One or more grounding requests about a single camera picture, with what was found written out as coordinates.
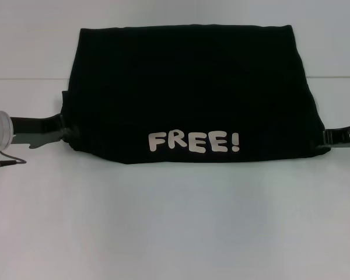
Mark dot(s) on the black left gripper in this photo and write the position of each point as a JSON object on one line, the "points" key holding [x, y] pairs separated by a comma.
{"points": [[35, 131]]}

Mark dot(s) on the black shirt with FREE print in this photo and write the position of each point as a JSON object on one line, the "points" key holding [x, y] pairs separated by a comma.
{"points": [[192, 87]]}

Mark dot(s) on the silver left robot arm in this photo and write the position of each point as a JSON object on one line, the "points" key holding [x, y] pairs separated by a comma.
{"points": [[0, 131]]}

